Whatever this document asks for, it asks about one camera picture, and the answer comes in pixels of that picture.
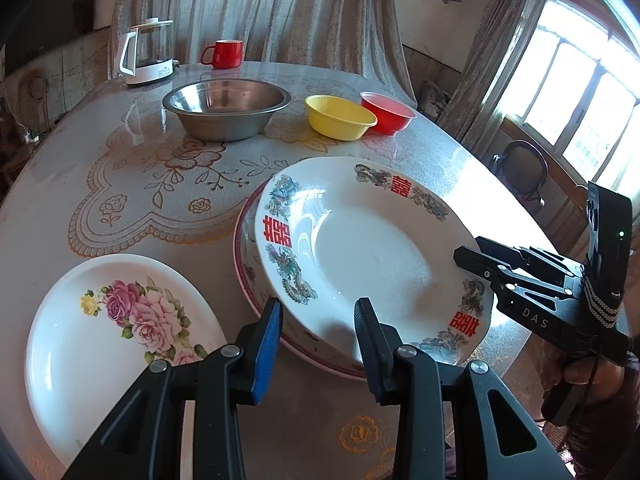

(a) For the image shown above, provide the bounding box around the white plate with rose print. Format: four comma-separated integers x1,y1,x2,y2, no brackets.
25,254,228,466

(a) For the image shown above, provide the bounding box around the person's right forearm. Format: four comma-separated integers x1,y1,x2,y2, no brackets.
565,390,640,480

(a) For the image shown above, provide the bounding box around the person's right hand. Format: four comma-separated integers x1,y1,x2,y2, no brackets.
547,347,627,403

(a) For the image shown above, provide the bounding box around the pink-rimmed plate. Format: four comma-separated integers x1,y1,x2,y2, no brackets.
233,185,372,380

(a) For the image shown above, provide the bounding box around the narrow grey window curtain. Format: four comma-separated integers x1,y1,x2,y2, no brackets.
437,0,558,148

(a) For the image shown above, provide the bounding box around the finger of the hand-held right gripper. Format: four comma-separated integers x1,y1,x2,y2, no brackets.
475,236,584,284
453,246,574,301

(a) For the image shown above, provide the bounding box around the wide grey curtain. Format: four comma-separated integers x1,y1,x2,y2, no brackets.
110,0,416,108

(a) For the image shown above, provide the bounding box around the white glass electric kettle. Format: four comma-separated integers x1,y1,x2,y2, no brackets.
118,19,177,86

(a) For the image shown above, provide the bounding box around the yellow plastic bowl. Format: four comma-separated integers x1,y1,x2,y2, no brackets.
305,94,378,141

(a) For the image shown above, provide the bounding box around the red plastic bowl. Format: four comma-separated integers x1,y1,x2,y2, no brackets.
360,92,417,136

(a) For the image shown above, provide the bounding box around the floral lace table mat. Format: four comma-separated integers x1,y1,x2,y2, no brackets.
69,110,361,261

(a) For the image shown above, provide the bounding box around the window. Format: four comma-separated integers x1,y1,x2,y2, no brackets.
495,0,640,198

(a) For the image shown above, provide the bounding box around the red mug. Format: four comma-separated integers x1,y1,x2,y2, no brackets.
201,39,245,70

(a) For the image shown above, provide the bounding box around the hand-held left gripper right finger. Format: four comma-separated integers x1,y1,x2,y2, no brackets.
353,297,571,480

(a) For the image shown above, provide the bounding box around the stainless steel bowl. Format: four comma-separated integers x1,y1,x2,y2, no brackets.
162,80,292,142

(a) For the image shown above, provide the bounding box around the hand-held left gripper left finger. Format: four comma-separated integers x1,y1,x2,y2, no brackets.
65,297,286,480

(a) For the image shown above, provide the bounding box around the dark round-back chair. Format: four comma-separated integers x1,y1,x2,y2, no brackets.
491,140,549,217

